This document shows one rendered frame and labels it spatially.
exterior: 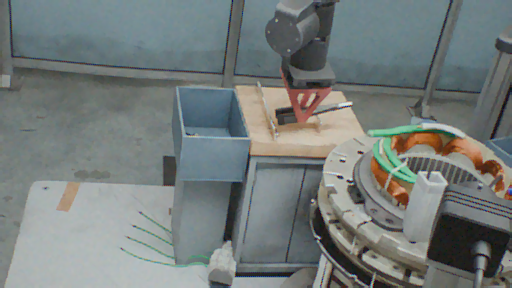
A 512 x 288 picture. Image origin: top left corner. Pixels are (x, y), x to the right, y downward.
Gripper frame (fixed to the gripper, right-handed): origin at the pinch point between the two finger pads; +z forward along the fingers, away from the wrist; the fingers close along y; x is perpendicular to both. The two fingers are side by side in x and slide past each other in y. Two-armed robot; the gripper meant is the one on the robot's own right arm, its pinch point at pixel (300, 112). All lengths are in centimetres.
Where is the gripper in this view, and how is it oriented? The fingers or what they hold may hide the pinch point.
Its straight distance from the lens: 116.9
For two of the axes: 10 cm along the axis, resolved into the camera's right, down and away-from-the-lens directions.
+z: -0.8, 8.2, 5.6
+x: 9.8, -0.3, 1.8
